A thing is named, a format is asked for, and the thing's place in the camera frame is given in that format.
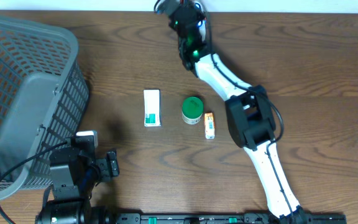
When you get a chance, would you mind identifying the white Panadol box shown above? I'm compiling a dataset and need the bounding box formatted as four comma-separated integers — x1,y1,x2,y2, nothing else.
144,90,161,127

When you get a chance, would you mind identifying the green lid jar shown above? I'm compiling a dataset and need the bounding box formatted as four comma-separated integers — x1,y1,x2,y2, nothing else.
181,96,204,125

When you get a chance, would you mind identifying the orange small box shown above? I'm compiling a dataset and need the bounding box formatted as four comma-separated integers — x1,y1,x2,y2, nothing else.
204,113,216,139

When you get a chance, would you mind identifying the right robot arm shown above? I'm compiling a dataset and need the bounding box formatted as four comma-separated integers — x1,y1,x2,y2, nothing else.
154,0,308,223

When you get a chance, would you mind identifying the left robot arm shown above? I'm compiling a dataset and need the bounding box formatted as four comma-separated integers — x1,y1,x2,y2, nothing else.
35,146,119,224

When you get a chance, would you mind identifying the grey plastic basket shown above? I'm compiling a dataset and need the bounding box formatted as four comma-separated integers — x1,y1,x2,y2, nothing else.
0,16,90,199

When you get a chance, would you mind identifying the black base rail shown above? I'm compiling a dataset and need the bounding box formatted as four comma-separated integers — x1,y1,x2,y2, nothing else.
115,213,347,224

